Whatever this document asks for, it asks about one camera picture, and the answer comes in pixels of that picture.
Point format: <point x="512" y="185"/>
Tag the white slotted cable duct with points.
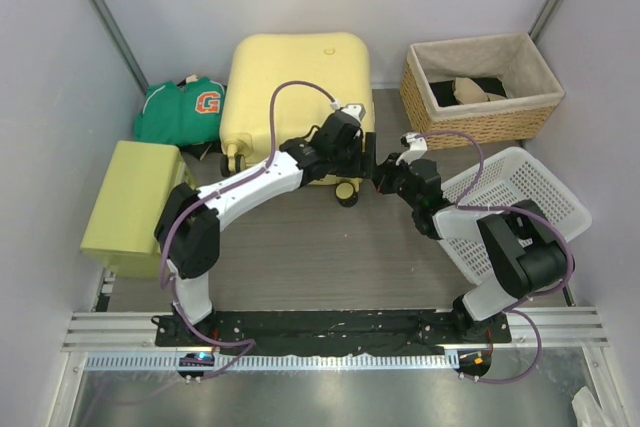
<point x="198" y="361"/>

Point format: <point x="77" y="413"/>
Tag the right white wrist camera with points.
<point x="415" y="147"/>

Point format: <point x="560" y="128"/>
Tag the green jersey with G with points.
<point x="181" y="114"/>

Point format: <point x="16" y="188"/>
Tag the black cloth in basket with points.
<point x="443" y="91"/>

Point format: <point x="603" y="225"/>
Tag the yellow-green drawer box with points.
<point x="136" y="186"/>

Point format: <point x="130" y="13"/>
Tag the dark cloth under jersey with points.
<point x="201" y="150"/>

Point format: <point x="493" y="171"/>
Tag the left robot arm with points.
<point x="190" y="225"/>

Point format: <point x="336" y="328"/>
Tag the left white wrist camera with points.
<point x="355" y="110"/>

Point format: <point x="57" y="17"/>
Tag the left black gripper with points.
<point x="364" y="165"/>

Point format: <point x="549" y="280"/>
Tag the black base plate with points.
<point x="338" y="333"/>

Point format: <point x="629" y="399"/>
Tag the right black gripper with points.
<point x="386" y="171"/>

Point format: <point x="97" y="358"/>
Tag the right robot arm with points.
<point x="526" y="253"/>

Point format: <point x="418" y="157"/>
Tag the aluminium rail frame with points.
<point x="557" y="352"/>

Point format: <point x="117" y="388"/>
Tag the white crumpled plastic bag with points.
<point x="587" y="410"/>

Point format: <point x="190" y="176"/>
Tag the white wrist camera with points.
<point x="415" y="147"/>
<point x="355" y="110"/>

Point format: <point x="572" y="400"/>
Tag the yellow hard-shell suitcase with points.
<point x="280" y="88"/>

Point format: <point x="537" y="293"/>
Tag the wicker basket with liner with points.
<point x="532" y="90"/>

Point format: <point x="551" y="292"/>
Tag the beige cloth in basket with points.
<point x="467" y="91"/>

